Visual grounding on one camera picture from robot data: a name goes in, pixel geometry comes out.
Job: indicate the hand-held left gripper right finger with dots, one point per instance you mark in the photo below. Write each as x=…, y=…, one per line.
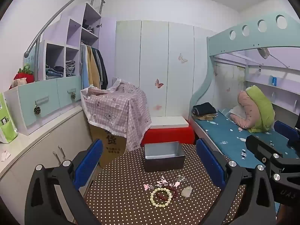
x=208, y=161

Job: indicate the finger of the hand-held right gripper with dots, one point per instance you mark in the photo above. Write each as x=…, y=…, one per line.
x=264, y=146
x=283, y=129

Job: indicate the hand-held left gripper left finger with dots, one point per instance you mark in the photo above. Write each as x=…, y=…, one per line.
x=90, y=160

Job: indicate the pale jade stone pendant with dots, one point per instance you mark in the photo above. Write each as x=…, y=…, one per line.
x=186, y=191

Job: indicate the dark metal box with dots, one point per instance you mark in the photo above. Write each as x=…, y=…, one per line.
x=164, y=164

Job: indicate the pink rabbit hair clip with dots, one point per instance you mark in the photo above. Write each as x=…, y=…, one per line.
x=162, y=181

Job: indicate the pink bow hair clip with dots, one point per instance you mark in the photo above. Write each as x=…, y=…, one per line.
x=147, y=186

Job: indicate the person's right forearm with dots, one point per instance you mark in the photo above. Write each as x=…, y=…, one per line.
x=288, y=215

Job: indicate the cardboard box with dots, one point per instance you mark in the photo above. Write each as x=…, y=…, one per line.
x=107, y=145

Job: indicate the pink and green plush pillow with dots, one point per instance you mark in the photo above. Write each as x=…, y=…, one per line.
x=260, y=107

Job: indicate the blue patterned bed sheet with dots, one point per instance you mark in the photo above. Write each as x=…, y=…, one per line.
x=225, y=131

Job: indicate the folded tan clothes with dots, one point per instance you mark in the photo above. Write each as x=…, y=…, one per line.
x=207, y=117

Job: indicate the white pillow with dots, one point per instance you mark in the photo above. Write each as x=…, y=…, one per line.
x=236, y=111

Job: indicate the white curved cabinet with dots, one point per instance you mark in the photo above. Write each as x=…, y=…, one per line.
x=46, y=140

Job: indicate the red storage ottoman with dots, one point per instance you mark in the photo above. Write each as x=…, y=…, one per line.
x=167, y=137

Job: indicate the blue can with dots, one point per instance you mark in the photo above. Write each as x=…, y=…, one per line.
x=273, y=80

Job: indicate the folded dark clothes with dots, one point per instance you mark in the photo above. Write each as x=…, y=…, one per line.
x=204, y=109

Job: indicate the white ottoman lid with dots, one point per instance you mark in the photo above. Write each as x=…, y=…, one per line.
x=170, y=121

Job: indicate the brown polka dot tablecloth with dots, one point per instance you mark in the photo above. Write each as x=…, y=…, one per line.
x=131, y=201

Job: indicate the pink checked cloth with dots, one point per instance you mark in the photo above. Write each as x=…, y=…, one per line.
x=117, y=107

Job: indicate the pine cone ornament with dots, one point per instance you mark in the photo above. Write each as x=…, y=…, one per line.
x=37, y=110
x=73, y=96

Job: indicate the faded pink butterfly sticker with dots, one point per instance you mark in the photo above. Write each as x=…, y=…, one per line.
x=158, y=107

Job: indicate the teal drawer cabinet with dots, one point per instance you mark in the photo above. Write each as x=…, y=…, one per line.
x=46, y=96

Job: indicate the grey clip lamp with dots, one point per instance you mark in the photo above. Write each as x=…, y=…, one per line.
x=263, y=53

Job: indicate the white paper scraps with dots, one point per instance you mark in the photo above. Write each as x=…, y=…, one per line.
x=4, y=155

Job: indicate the dark hanging jackets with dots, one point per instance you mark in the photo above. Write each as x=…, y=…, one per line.
x=103, y=72

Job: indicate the tan hanging coat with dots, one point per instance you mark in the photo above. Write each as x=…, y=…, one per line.
x=93, y=70

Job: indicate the light blue hanging shirt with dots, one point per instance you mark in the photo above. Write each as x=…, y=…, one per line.
x=84, y=70

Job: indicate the green paper bag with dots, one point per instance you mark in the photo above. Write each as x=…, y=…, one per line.
x=7, y=121

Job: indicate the teal bunk bed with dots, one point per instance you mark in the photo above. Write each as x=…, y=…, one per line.
x=257, y=39

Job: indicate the folded grey clothes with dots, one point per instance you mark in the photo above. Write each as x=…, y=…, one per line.
x=70, y=68

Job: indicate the folded blue jeans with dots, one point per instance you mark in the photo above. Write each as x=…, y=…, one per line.
x=54, y=72

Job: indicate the pale butterfly sticker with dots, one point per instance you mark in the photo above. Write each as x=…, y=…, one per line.
x=182, y=58

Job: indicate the red strawberry plush toy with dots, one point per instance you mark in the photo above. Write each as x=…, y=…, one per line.
x=24, y=76

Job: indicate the white wardrobe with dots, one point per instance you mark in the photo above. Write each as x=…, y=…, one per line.
x=154, y=51

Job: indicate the grey metal handrail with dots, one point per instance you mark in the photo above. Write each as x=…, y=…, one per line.
x=37, y=44

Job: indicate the purple stair shelf cabinet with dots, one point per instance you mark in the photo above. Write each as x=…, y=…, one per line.
x=72, y=32

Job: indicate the dark clothes on shelf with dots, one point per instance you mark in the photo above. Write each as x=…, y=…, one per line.
x=88, y=27

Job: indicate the purple wall shelf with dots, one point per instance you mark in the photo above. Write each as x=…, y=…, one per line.
x=281, y=88

